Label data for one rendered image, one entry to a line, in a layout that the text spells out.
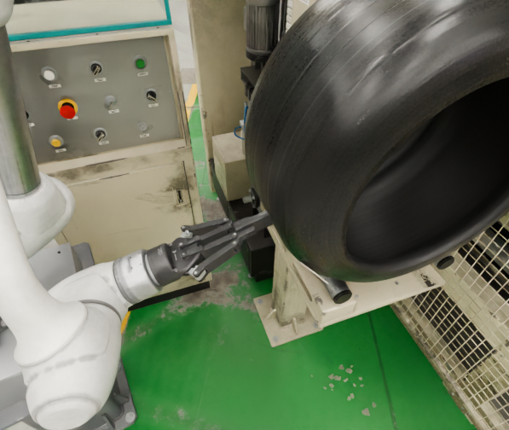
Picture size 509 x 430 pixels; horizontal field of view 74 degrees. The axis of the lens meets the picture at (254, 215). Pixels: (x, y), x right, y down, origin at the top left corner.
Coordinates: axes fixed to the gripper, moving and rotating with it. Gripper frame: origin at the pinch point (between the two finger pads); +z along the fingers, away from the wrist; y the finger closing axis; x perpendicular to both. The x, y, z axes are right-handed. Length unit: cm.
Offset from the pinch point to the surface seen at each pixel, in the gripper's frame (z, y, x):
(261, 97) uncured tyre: 9.6, 8.7, -18.9
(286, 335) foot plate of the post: -4, 21, 110
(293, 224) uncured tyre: 5.6, -8.9, -6.5
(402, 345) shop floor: 43, -1, 124
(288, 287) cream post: 5, 26, 76
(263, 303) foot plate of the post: -9, 41, 109
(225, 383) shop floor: -37, 11, 103
